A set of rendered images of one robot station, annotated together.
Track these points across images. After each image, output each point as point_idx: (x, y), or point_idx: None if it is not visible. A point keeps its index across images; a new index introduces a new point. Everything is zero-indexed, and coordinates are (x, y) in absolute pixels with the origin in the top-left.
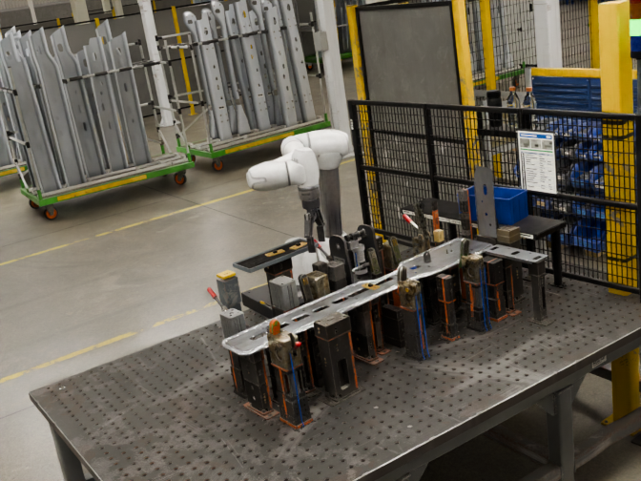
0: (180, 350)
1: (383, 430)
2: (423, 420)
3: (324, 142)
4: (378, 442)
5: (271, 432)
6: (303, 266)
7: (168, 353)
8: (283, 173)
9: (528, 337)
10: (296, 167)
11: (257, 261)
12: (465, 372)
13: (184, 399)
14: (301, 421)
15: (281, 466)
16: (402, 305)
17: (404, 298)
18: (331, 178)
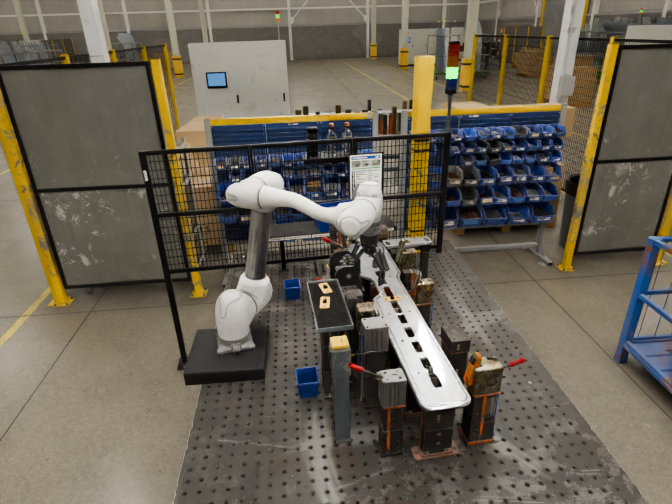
0: (227, 467)
1: (528, 396)
2: (525, 373)
3: (275, 183)
4: (544, 405)
5: (487, 459)
6: (249, 315)
7: (220, 480)
8: (374, 210)
9: (440, 294)
10: (378, 202)
11: (331, 316)
12: (467, 332)
13: (355, 503)
14: (493, 431)
15: (555, 473)
16: (418, 303)
17: (423, 296)
18: (270, 220)
